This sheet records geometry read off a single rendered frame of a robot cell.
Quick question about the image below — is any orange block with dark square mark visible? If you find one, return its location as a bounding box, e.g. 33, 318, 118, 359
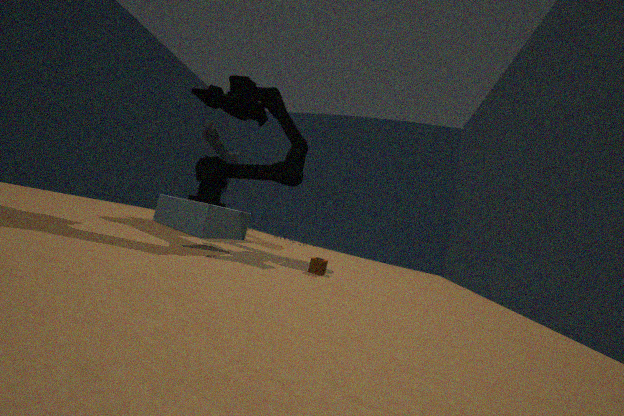
308, 257, 328, 276

